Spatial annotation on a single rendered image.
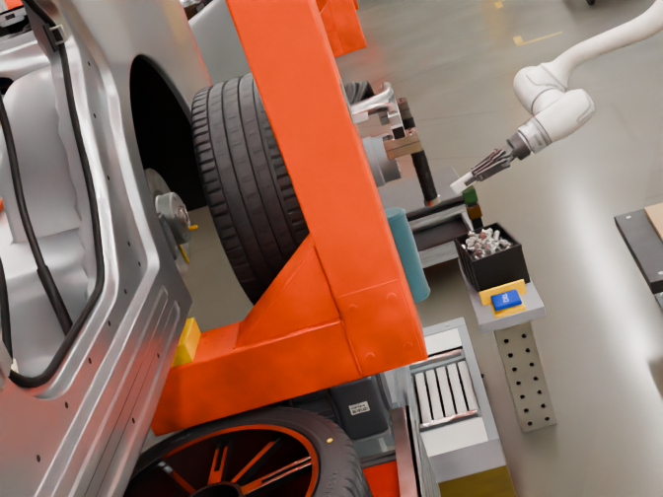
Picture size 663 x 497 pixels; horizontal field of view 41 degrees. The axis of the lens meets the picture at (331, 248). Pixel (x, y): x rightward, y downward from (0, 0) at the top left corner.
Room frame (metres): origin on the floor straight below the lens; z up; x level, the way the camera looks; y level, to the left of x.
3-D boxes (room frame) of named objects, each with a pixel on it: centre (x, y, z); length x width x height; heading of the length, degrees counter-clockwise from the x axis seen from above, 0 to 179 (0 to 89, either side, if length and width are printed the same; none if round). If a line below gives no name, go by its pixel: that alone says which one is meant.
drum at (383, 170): (2.33, -0.15, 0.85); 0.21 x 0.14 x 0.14; 83
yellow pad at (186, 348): (1.95, 0.45, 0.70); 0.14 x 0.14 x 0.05; 83
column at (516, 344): (2.17, -0.40, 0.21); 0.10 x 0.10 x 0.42; 83
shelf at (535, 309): (2.20, -0.40, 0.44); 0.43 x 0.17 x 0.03; 173
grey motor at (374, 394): (2.11, 0.20, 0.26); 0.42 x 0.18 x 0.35; 83
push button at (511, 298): (2.03, -0.38, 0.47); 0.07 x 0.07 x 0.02; 83
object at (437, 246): (3.41, -0.41, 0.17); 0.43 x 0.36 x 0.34; 176
